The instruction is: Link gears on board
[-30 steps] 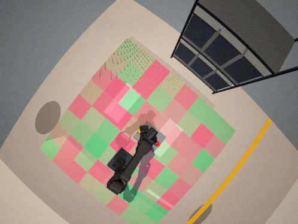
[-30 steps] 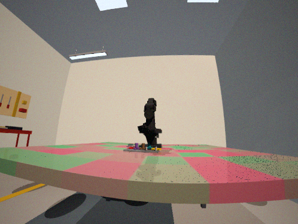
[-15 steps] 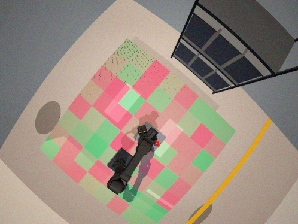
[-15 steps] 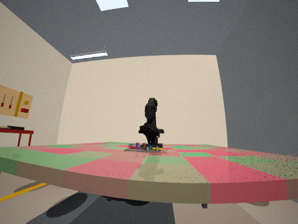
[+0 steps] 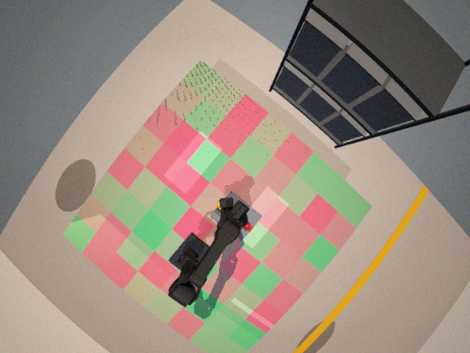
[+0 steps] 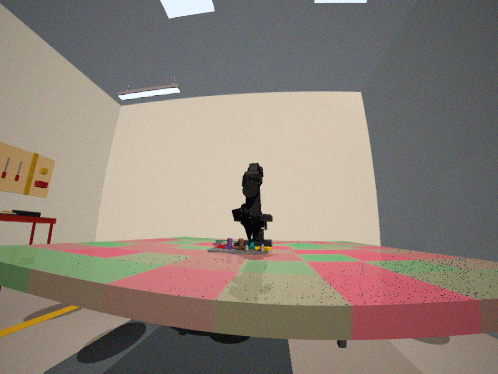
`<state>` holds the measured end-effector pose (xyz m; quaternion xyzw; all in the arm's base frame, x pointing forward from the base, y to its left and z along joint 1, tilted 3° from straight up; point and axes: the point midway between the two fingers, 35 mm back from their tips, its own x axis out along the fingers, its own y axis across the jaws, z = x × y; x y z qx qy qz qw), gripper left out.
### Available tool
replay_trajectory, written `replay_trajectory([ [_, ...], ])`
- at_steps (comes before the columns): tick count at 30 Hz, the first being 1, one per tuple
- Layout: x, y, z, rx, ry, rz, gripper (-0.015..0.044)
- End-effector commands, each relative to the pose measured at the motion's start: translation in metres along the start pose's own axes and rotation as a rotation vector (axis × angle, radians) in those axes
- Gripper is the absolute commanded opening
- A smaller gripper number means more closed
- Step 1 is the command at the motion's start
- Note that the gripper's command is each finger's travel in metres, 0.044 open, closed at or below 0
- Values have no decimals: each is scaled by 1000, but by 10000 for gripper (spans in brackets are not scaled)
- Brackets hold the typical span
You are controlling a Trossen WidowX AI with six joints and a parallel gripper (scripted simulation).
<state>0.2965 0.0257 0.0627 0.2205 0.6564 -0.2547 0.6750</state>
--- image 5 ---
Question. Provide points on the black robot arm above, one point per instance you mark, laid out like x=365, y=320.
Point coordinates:
x=195, y=272

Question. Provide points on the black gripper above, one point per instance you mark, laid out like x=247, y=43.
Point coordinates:
x=226, y=204

